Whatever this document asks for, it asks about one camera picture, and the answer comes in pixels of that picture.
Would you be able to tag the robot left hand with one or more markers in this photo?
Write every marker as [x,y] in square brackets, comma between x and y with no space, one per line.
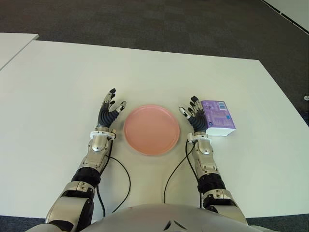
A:
[106,117]

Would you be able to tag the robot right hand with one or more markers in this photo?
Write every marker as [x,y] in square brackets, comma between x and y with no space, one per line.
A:
[199,122]

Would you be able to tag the purple tissue paper pack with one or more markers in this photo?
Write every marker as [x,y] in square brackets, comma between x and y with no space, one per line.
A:
[219,116]

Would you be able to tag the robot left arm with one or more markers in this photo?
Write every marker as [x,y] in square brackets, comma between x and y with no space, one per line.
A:
[95,145]

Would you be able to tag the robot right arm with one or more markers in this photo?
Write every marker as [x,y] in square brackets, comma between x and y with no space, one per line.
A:
[205,149]

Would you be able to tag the pink round plate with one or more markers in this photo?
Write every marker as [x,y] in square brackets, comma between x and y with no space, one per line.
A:
[152,129]

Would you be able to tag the silver robot torso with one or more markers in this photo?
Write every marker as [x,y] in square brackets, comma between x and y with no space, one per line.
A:
[149,217]

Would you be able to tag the white neighbouring table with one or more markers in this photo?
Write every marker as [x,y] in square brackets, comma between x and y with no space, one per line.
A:
[12,46]

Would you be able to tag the white table with dark edge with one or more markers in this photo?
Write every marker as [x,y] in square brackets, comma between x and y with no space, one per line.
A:
[294,9]

